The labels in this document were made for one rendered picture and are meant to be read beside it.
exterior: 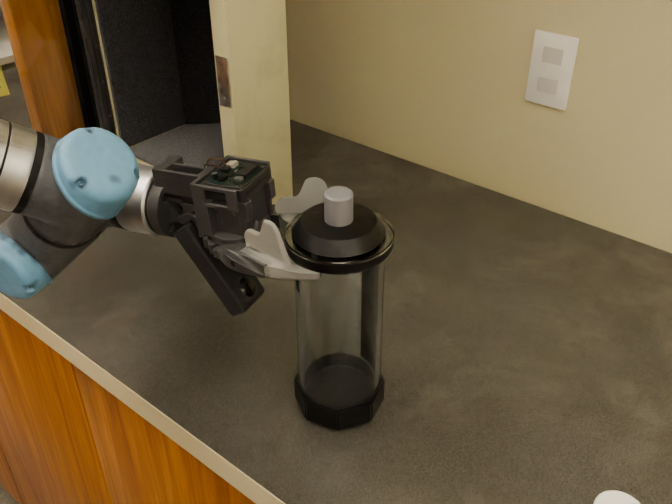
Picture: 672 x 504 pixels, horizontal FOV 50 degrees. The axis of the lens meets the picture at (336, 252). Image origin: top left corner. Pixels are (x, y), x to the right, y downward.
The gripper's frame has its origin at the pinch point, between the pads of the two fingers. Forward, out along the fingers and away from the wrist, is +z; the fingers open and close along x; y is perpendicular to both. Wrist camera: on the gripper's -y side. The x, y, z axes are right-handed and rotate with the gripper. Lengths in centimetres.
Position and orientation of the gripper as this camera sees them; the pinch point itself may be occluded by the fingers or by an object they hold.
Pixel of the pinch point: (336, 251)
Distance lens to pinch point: 71.3
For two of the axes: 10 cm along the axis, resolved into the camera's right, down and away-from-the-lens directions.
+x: 4.1, -5.1, 7.5
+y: -0.6, -8.4, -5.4
